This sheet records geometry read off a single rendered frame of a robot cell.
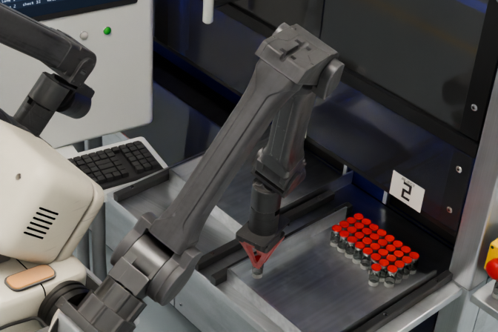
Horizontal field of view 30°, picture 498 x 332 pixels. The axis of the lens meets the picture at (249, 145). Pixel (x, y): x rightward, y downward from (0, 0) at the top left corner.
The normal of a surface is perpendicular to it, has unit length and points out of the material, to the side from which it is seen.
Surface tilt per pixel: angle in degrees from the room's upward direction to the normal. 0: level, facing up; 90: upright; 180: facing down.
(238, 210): 0
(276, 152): 112
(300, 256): 0
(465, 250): 90
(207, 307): 90
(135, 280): 42
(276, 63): 62
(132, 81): 90
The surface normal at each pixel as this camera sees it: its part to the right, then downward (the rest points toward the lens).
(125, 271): -0.11, -0.25
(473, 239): -0.75, 0.33
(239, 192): 0.06, -0.82
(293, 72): -0.33, 0.05
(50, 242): 0.68, 0.45
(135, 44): 0.51, 0.51
